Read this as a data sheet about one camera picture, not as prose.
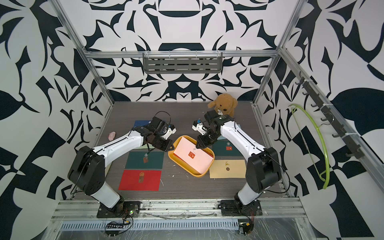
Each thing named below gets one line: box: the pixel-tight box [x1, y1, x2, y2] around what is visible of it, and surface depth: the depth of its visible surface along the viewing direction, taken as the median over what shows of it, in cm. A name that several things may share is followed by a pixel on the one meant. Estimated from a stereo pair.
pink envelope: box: [173, 136, 214, 175], surface depth 84 cm
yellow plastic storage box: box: [168, 135, 215, 178], surface depth 82 cm
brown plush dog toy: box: [207, 93, 238, 117], surface depth 98 cm
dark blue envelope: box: [133, 120, 152, 128], surface depth 110 cm
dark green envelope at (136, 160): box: [124, 151, 165, 169], surface depth 93 cm
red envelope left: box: [118, 169, 162, 191], surface depth 85 cm
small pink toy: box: [108, 131, 116, 142], surface depth 101 cm
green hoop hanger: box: [288, 104, 330, 190], surface depth 61 cm
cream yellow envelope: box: [209, 159, 247, 179], surface depth 90 cm
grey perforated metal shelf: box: [142, 51, 223, 74], surface depth 96 cm
